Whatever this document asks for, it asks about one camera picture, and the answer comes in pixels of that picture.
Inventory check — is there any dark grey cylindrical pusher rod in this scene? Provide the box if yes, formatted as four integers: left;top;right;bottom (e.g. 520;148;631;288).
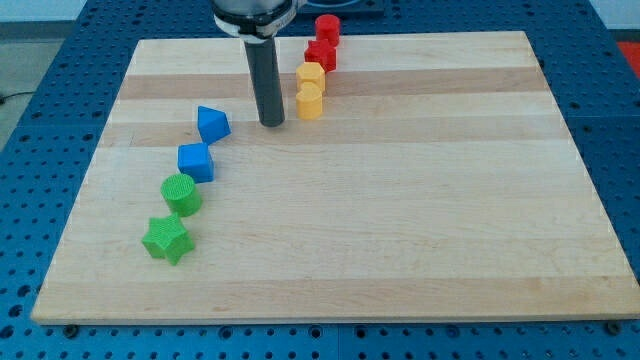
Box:
245;38;285;127

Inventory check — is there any yellow hexagon block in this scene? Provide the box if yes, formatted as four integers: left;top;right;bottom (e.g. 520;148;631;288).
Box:
295;62;326;92

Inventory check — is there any red star block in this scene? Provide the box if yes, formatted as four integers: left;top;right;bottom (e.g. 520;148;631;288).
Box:
304;39;337;72

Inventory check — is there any green star block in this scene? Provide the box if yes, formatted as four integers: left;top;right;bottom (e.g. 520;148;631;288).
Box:
141;213;195;266

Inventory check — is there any red cylinder block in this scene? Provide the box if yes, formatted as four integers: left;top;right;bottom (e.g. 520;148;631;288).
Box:
315;14;341;47

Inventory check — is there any blue triangle block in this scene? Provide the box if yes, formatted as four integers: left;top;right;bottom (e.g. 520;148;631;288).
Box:
197;106;231;145

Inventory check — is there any blue cube block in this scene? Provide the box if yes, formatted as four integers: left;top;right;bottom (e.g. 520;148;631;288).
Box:
177;143;214;183

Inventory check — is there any green cylinder block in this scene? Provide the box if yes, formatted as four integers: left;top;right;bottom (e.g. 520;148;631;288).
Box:
160;173;202;217

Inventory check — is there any light wooden board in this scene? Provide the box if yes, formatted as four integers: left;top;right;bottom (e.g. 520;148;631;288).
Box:
32;31;639;325

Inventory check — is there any dark blue base plate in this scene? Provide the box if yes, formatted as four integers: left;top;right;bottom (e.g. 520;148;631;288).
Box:
298;0;386;15

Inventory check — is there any black cable on floor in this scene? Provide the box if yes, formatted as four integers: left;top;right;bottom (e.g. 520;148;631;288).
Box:
0;90;35;106

